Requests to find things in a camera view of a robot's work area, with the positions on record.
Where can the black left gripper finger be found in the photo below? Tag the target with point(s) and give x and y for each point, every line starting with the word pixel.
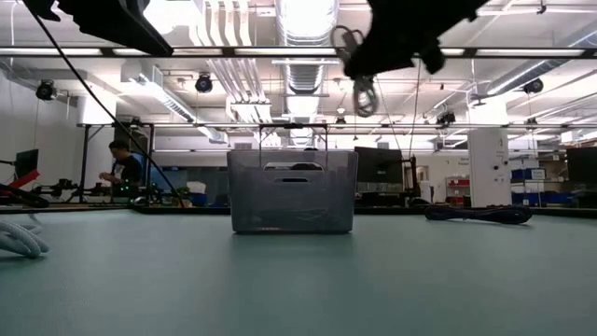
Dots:
pixel 135 39
pixel 144 21

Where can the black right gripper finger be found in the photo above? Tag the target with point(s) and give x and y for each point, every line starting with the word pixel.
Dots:
pixel 366 56
pixel 387 60

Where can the red black background robot arm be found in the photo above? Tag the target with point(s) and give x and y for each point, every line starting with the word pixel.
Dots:
pixel 23 196

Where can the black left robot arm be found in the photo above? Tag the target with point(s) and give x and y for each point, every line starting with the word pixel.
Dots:
pixel 42 9

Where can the long ceiling light fixture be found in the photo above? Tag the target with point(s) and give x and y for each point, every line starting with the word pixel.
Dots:
pixel 177 109

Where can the black monitor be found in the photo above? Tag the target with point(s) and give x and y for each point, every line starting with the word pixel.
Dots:
pixel 378 165

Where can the person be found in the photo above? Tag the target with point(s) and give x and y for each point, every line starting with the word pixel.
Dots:
pixel 128 170

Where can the white square column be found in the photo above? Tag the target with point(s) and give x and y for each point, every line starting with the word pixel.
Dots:
pixel 489 158

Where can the red storage bins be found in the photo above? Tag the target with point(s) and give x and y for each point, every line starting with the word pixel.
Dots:
pixel 458 191

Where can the grey plastic basket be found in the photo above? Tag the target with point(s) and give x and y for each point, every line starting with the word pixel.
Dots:
pixel 289 200

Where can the blue storage bins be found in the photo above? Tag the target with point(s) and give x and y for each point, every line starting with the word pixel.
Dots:
pixel 541 186

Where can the dark monitor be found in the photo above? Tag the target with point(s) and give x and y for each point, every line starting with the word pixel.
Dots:
pixel 583 165

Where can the green table mat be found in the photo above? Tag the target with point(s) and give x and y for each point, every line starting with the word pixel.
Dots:
pixel 298 289

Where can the silver ceiling duct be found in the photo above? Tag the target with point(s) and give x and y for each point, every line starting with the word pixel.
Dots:
pixel 305 74

